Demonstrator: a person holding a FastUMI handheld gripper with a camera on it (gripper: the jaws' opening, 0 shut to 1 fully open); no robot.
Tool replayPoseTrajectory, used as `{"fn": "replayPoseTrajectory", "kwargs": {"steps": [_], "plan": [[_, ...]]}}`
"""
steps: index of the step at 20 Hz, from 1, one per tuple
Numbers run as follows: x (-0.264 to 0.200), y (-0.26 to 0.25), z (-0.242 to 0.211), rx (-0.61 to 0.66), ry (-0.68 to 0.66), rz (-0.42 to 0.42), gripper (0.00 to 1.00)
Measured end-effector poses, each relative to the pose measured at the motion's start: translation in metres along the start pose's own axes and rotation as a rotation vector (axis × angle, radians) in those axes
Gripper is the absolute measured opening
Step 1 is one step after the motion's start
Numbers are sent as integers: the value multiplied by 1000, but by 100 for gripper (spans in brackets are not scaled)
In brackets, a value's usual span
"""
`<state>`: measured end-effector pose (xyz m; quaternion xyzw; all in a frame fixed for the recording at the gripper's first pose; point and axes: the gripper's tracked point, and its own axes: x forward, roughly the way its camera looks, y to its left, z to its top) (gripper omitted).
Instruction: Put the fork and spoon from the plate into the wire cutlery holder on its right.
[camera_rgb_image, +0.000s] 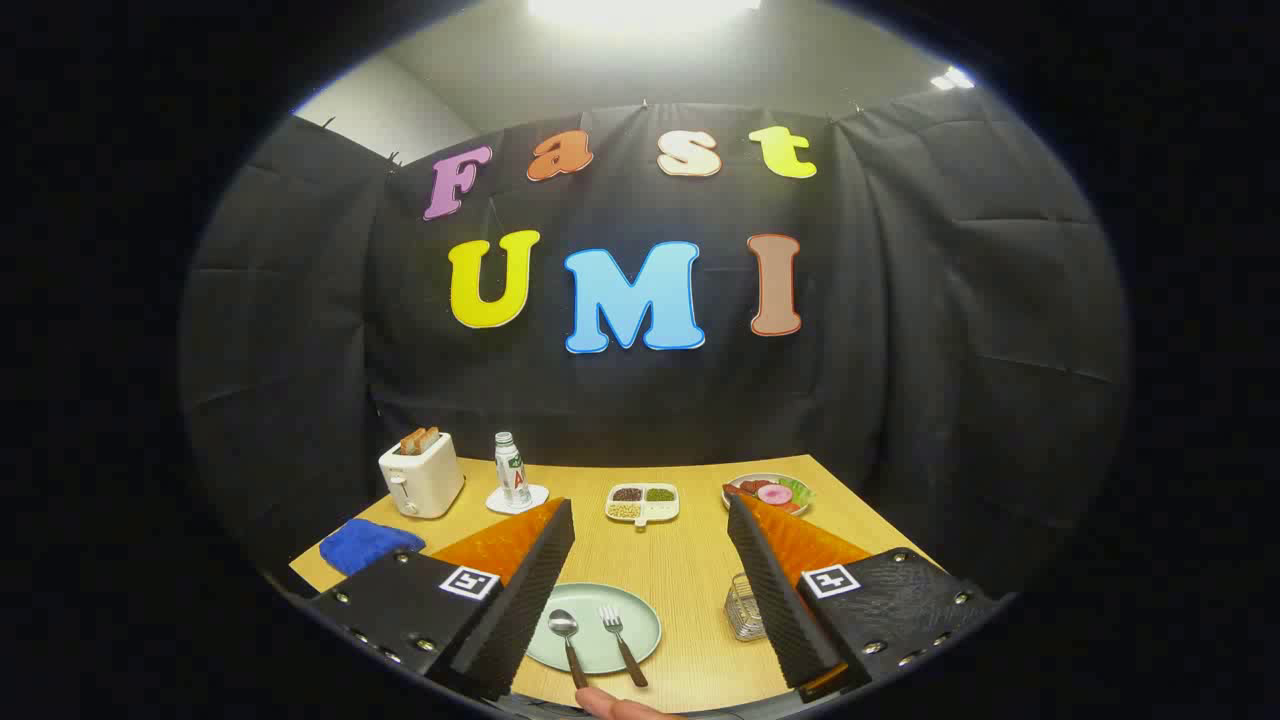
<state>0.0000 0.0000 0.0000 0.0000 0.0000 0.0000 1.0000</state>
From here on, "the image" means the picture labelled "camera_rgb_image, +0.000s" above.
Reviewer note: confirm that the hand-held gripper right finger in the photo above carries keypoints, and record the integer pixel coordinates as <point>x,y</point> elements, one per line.
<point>780,600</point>

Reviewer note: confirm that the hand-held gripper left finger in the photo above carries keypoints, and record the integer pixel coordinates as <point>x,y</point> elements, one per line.
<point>530,600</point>

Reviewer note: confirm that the pale green plate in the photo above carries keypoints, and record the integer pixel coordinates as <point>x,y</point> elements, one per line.
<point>595,640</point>

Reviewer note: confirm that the white square coaster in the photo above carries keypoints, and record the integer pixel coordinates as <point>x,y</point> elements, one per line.
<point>537,497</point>

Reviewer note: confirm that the pink ham slice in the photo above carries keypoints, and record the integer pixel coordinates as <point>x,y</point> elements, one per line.
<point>774,494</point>

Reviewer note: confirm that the green lettuce leaf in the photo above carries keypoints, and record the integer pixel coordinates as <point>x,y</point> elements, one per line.
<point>800,490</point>

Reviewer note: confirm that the large brown meat slice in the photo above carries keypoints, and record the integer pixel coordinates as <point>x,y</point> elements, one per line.
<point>735,490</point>

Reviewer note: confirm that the small plastic drink bottle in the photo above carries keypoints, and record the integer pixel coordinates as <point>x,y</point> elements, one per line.
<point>512,475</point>

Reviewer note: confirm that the white food plate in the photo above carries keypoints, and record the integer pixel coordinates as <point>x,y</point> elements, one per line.
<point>740,478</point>

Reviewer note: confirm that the white divided bean tray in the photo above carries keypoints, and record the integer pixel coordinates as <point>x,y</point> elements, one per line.
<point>625,510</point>

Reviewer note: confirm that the white toaster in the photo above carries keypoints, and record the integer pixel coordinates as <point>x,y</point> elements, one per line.
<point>425,480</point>

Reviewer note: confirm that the blue folded cloth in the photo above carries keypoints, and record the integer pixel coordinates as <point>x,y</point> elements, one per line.
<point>365,545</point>

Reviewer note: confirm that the toast slice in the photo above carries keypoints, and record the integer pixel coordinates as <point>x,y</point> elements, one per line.
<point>409,443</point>
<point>430,438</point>

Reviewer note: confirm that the small ceiling light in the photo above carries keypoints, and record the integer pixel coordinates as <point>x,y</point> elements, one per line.
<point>952,78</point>

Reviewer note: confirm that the large ceiling light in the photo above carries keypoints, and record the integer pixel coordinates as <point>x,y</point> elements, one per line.
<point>640,10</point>

